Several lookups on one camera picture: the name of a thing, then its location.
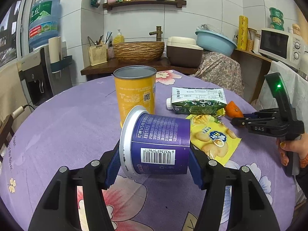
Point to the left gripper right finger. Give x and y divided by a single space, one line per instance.
249 207

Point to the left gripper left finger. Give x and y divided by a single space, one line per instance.
58 208

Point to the purple yogurt cup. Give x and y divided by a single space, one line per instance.
154 144

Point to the right hand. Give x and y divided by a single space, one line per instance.
296 146

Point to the white wrinkled cloth cover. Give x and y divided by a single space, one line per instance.
296 87

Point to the wooden side shelf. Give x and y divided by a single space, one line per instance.
253 69

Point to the yellow cookie snack bag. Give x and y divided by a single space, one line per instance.
212 137

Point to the paisley patterned cloth cover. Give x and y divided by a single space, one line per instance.
220 70

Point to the white microwave oven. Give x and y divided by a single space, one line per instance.
282 46

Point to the purple floral tablecloth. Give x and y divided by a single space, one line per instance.
80 124

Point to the green white milk carton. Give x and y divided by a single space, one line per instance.
196 100

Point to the yellow wrap roll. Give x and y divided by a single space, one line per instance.
242 33

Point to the green stacked bowls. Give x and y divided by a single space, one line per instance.
276 19

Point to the light blue plastic basin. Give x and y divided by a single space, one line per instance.
215 42

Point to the brown white storage box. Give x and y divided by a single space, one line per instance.
184 52

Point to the water dispenser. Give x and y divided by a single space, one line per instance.
43 78

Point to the wooden counter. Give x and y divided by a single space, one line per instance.
108 68

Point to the yellow chip canister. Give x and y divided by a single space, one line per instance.
134 89

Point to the brass faucet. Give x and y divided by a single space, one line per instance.
158 33

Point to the beige chopstick holder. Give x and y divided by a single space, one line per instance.
100 51

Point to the woven pattern sink bowl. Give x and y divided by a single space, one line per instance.
138 52

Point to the paper cup stack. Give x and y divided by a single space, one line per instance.
55 49

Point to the yellow soap bottle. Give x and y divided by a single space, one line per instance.
119 38

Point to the blue water jug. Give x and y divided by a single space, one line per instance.
44 22

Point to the wooden wall shelf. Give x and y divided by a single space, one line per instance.
177 3

